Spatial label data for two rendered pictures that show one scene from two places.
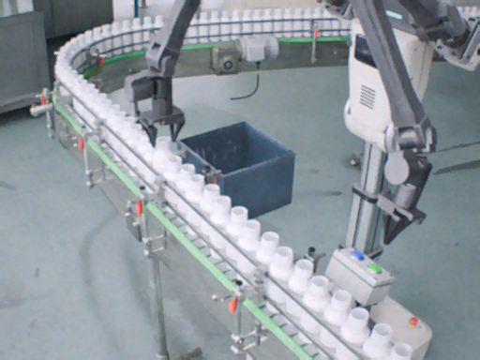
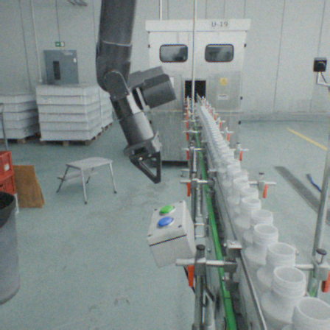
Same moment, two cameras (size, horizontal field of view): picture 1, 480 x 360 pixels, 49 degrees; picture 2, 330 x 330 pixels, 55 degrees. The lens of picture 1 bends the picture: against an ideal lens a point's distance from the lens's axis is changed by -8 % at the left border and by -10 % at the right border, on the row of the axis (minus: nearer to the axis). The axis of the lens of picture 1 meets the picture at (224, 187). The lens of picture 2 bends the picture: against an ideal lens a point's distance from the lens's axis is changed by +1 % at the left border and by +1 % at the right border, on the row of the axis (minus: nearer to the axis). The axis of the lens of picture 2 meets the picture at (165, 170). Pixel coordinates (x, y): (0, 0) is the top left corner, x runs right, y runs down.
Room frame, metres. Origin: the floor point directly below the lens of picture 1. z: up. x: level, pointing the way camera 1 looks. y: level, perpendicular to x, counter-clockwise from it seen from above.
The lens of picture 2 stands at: (1.46, 0.05, 1.40)
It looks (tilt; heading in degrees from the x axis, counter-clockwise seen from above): 17 degrees down; 218
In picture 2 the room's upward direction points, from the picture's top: straight up
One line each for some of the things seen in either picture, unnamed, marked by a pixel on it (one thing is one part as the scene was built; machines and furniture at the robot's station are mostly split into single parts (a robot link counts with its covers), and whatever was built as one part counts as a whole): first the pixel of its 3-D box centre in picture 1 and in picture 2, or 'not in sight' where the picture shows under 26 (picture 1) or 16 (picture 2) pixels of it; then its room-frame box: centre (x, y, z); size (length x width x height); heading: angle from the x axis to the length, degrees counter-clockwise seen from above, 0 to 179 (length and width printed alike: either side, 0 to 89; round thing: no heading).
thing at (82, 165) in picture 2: not in sight; (85, 176); (-0.86, -2.98, 0.21); 0.61 x 0.47 x 0.41; 87
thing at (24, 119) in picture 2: not in sight; (12, 116); (-2.13, -7.04, 0.50); 1.23 x 1.05 x 1.00; 32
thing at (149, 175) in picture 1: (154, 166); not in sight; (1.44, 0.20, 1.08); 0.06 x 0.06 x 0.17
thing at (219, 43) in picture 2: not in sight; (194, 96); (-3.17, -2.92, 1.05); 1.60 x 1.40 x 2.10; 34
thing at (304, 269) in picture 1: (300, 293); (247, 238); (0.90, -0.17, 1.08); 0.06 x 0.06 x 0.17
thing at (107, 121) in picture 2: not in sight; (88, 106); (-4.09, -6.81, 0.59); 1.25 x 1.03 x 1.17; 35
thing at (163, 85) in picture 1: (159, 85); not in sight; (1.39, 0.17, 1.36); 0.07 x 0.06 x 0.07; 124
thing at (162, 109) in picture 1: (162, 105); not in sight; (1.39, 0.17, 1.30); 0.10 x 0.07 x 0.07; 124
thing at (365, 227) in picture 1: (363, 234); not in sight; (1.58, -0.50, 0.74); 0.11 x 0.11 x 0.40; 34
